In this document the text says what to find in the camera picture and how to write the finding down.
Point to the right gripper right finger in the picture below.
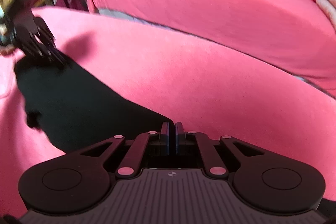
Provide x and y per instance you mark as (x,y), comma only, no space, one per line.
(262,179)

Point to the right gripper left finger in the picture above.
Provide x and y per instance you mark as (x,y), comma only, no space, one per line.
(77,181)

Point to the black pants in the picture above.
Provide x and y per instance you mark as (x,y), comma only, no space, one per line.
(75,109)

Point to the pink fleece blanket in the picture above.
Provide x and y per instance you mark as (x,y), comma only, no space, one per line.
(206,86)

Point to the red bed sheet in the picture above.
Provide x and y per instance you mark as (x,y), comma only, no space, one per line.
(294,35)

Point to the folded pink quilt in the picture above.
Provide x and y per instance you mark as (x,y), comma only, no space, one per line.
(328,8)

